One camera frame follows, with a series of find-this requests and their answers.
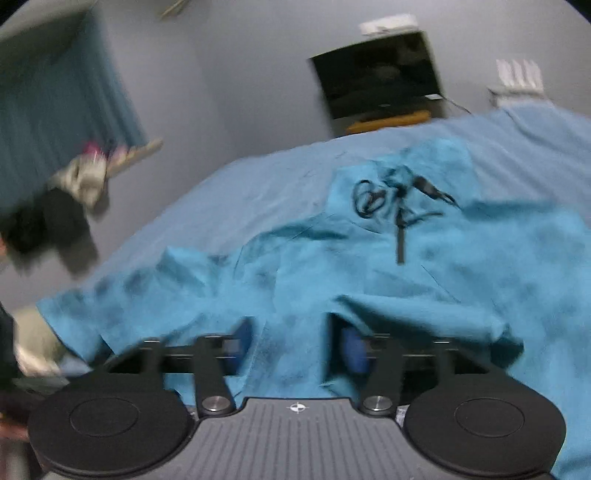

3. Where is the white power strip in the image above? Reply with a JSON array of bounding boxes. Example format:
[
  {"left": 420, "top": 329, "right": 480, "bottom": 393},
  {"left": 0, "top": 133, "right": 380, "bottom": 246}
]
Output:
[{"left": 359, "top": 14, "right": 419, "bottom": 37}]

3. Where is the wooden tv stand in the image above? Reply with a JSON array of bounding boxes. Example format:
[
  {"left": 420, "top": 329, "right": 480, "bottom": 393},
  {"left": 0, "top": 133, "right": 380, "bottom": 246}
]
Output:
[{"left": 329, "top": 108, "right": 448, "bottom": 137}]

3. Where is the pink object on sill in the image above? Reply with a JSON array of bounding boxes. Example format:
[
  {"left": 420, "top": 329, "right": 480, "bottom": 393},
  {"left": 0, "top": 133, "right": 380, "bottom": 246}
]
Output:
[{"left": 82, "top": 141, "right": 128, "bottom": 163}]

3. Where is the light blue bed blanket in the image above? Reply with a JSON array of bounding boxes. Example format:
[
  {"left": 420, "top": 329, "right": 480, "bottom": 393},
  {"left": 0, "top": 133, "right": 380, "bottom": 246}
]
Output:
[{"left": 79, "top": 102, "right": 590, "bottom": 289}]

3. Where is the teal window curtain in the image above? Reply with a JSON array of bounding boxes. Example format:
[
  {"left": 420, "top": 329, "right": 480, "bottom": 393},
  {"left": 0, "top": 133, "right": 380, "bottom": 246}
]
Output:
[{"left": 1, "top": 5, "right": 146, "bottom": 212}]

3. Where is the black flat screen television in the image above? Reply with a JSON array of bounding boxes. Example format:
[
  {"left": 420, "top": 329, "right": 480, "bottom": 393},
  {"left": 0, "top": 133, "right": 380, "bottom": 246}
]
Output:
[{"left": 310, "top": 31, "right": 442, "bottom": 119}]

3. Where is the wooden window sill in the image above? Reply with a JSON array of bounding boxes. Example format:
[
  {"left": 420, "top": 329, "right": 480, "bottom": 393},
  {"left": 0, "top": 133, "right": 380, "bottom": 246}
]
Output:
[{"left": 106, "top": 138, "right": 164, "bottom": 178}]

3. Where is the black hanging garment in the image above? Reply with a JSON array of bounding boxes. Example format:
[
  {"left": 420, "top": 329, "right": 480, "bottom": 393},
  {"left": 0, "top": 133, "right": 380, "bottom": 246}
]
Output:
[{"left": 1, "top": 188, "right": 98, "bottom": 277}]

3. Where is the white small shelf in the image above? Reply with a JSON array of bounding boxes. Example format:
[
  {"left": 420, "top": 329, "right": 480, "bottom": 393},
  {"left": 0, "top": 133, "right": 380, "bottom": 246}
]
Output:
[{"left": 488, "top": 86, "right": 550, "bottom": 108}]

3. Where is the white wifi router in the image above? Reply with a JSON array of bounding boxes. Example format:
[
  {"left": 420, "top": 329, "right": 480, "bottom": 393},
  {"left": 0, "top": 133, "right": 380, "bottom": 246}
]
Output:
[{"left": 497, "top": 59, "right": 544, "bottom": 91}]

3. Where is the beige cloth on sill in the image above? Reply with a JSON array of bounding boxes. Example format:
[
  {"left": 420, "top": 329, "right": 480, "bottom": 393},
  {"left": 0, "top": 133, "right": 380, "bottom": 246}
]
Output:
[{"left": 49, "top": 153, "right": 107, "bottom": 210}]

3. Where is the teal tie-dye hoodie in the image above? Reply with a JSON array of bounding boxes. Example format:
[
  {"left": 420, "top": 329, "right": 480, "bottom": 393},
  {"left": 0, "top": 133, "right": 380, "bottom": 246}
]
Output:
[{"left": 39, "top": 139, "right": 590, "bottom": 479}]

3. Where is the wall clothes hanger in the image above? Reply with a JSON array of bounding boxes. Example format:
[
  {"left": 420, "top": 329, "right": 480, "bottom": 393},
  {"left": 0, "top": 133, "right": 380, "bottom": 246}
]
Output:
[{"left": 160, "top": 0, "right": 189, "bottom": 19}]

